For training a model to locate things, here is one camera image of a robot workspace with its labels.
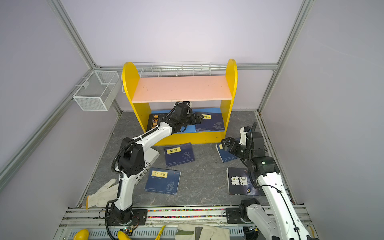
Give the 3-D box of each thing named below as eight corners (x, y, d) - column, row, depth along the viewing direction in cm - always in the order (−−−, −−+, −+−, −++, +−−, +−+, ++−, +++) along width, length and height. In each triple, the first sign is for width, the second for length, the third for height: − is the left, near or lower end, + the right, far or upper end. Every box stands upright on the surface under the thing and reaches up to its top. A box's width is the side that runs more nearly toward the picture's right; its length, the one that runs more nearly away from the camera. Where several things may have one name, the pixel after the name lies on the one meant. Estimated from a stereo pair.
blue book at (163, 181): (143, 191, 84) (142, 189, 82) (151, 169, 92) (150, 167, 90) (176, 195, 82) (176, 194, 81) (181, 172, 91) (181, 171, 89)
